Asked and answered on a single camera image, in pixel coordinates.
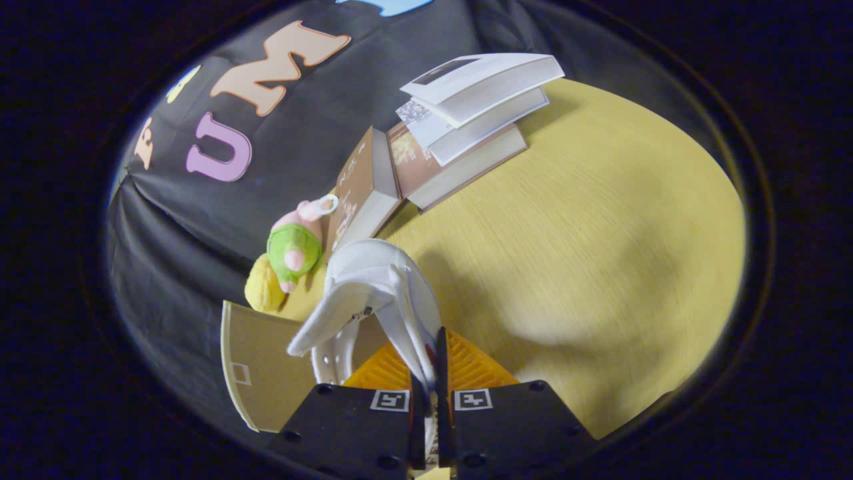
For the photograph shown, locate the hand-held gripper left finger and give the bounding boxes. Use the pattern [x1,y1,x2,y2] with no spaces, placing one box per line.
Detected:
[267,341,427,471]

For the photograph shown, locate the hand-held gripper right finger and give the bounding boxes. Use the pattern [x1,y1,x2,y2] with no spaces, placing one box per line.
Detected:
[434,327,597,477]

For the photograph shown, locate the white canvas shoe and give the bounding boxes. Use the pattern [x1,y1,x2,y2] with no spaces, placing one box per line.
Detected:
[287,239,444,401]

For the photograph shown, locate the beige fabric storage box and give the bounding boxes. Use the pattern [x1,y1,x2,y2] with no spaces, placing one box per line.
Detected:
[220,300,391,434]

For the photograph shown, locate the green and pink plush toy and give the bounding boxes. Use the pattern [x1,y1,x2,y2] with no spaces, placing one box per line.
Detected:
[267,193,339,294]

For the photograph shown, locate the light brown book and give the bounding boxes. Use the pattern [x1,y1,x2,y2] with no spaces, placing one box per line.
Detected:
[325,125,404,254]

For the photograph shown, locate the white book with patterned cover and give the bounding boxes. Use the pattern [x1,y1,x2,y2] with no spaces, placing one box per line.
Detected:
[396,87,550,167]

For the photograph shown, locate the black backdrop cloth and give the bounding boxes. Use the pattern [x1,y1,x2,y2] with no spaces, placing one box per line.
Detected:
[107,0,667,434]

